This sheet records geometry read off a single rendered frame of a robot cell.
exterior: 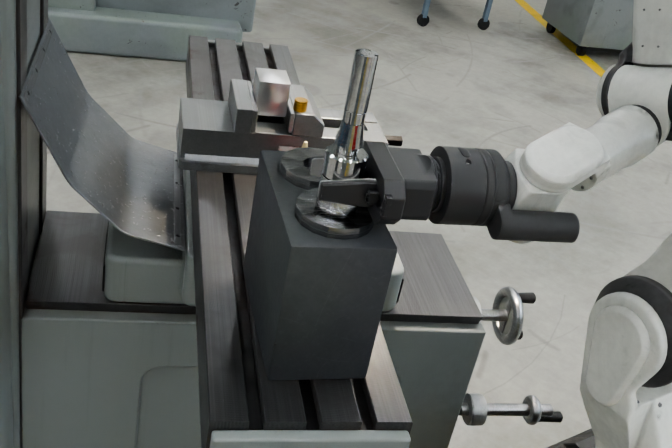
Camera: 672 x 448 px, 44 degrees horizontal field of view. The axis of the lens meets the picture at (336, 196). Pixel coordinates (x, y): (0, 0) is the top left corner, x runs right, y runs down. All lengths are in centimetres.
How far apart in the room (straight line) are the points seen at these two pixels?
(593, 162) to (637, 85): 20
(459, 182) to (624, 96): 33
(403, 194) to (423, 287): 70
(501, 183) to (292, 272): 25
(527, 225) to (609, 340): 25
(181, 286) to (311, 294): 49
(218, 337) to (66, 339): 45
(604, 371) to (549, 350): 166
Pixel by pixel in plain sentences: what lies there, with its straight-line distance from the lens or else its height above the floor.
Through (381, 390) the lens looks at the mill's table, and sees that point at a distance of 101.
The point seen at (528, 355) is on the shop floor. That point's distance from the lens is 275.
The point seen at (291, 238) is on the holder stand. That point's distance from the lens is 89.
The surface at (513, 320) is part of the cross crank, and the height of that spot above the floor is 66.
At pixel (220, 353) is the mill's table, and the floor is 93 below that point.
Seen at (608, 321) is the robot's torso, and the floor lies 101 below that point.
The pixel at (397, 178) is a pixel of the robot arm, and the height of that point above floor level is 120.
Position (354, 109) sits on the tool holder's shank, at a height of 126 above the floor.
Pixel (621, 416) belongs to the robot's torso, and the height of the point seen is 90.
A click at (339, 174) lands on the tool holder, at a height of 119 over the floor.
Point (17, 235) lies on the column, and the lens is 132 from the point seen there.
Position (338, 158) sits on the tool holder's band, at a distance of 88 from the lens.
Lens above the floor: 159
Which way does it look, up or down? 29 degrees down
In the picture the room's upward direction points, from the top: 11 degrees clockwise
